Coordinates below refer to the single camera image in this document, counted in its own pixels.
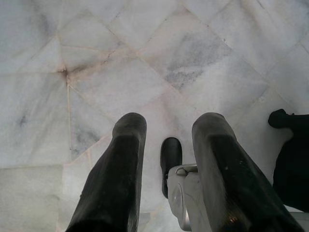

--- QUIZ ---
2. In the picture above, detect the black left robot foot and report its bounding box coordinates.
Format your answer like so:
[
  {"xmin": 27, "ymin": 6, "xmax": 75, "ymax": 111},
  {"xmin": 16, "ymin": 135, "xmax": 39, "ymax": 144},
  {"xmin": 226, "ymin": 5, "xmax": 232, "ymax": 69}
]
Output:
[{"xmin": 160, "ymin": 137, "xmax": 183, "ymax": 198}]

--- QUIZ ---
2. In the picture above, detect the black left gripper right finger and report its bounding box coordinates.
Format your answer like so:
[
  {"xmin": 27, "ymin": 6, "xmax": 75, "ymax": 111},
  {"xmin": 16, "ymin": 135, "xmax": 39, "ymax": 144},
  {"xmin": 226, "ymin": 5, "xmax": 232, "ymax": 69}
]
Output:
[{"xmin": 192, "ymin": 112, "xmax": 306, "ymax": 232}]

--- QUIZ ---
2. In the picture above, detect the large black t-shirt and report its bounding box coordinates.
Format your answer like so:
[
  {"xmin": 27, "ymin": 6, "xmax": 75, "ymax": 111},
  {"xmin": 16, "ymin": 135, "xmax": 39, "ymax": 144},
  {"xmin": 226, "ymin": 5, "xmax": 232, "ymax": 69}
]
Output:
[{"xmin": 267, "ymin": 108, "xmax": 309, "ymax": 211}]

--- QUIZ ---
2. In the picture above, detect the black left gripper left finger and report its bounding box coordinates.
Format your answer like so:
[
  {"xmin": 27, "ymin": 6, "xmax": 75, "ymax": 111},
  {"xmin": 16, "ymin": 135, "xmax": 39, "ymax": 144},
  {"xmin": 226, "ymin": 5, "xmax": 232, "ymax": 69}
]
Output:
[{"xmin": 65, "ymin": 112, "xmax": 147, "ymax": 232}]

